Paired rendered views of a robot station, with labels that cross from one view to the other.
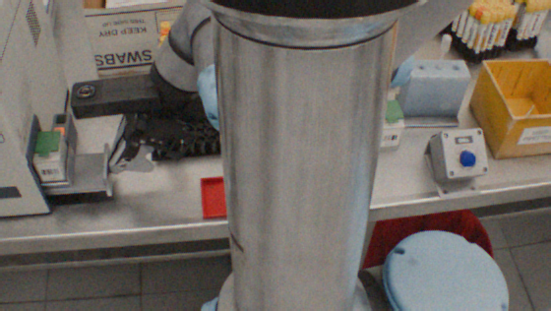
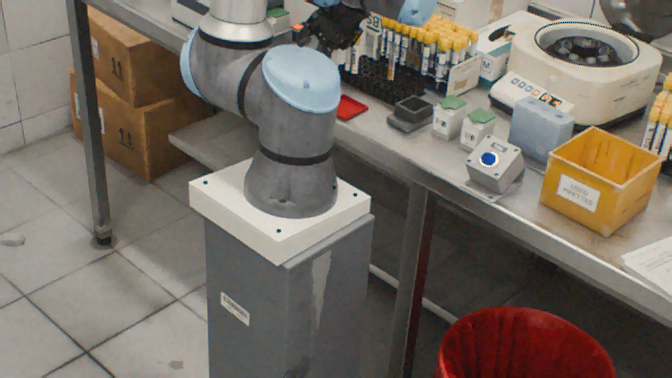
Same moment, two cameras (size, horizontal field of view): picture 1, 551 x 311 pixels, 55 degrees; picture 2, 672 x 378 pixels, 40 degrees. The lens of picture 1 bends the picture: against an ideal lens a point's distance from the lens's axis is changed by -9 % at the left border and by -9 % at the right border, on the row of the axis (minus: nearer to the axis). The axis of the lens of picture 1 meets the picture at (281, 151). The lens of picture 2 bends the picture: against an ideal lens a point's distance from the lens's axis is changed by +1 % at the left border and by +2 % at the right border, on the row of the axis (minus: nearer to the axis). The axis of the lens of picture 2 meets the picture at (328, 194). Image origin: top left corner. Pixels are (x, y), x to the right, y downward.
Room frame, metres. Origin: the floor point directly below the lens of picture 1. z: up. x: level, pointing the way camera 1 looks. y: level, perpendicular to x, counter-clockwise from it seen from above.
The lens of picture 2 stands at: (-0.47, -1.13, 1.74)
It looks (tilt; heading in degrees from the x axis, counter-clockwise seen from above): 35 degrees down; 52
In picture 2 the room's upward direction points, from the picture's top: 4 degrees clockwise
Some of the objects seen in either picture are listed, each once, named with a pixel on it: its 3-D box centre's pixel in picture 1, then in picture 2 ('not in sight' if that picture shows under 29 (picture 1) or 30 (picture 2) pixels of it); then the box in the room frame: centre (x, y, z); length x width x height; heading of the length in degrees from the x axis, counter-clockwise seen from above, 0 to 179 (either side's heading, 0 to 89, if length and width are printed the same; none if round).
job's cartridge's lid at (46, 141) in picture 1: (45, 144); (275, 12); (0.48, 0.32, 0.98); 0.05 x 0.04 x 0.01; 10
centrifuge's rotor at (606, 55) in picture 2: not in sight; (582, 57); (0.91, -0.12, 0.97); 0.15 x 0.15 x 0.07
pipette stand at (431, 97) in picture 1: (432, 91); (539, 133); (0.67, -0.24, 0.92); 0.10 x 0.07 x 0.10; 95
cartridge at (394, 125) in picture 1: (386, 126); (477, 131); (0.60, -0.16, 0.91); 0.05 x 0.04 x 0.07; 10
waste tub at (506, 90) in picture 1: (522, 107); (599, 180); (0.65, -0.40, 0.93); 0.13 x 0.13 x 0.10; 10
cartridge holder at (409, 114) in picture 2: not in sight; (413, 112); (0.57, -0.03, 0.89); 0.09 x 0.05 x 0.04; 8
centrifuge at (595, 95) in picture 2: not in sight; (574, 73); (0.89, -0.12, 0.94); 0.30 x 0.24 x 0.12; 1
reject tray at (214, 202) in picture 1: (224, 196); (344, 107); (0.48, 0.08, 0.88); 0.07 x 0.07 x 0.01; 10
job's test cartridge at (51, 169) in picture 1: (52, 158); (274, 27); (0.48, 0.32, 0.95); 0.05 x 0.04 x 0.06; 10
